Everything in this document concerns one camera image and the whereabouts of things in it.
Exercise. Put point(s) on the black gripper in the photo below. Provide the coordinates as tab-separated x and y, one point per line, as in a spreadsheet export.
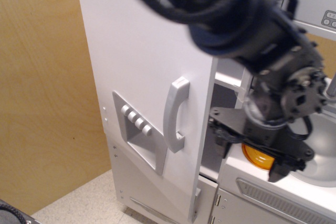
273	137

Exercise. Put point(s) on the silver fridge door handle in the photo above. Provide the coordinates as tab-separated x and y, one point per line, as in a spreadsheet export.
178	93

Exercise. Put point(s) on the white toy fridge door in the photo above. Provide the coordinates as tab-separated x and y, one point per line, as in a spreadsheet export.
138	54

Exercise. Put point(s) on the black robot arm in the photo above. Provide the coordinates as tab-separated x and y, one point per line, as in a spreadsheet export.
290	83

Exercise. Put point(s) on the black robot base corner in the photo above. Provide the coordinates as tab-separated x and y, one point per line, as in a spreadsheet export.
10	214

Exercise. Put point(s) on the orange transparent pot lid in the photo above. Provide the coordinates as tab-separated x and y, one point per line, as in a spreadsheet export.
257	158

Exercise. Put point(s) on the white toy kitchen cabinet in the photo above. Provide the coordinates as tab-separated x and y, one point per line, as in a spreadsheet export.
233	207

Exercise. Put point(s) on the grey oven vent panel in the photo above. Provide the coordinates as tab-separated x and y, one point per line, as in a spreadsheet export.
281	204

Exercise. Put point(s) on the silver toy sink basin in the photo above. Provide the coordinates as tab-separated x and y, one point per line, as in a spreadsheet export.
320	171

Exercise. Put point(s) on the grey toy faucet set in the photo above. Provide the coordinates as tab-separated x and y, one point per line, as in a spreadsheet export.
329	93

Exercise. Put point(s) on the silver ice dispenser panel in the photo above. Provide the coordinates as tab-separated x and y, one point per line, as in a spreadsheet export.
140	135

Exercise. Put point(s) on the white lower freezer door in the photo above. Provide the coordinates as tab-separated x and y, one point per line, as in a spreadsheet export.
146	199

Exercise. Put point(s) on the silver lower door handle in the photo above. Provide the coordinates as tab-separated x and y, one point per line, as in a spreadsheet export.
197	197

